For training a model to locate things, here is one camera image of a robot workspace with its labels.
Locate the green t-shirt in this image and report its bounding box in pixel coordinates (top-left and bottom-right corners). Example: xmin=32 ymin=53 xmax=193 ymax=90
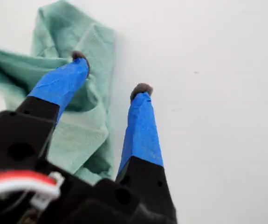
xmin=0 ymin=0 xmax=117 ymax=186

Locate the arm motor wire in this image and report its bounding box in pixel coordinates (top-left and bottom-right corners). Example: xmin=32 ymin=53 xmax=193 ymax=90
xmin=0 ymin=170 xmax=66 ymax=210

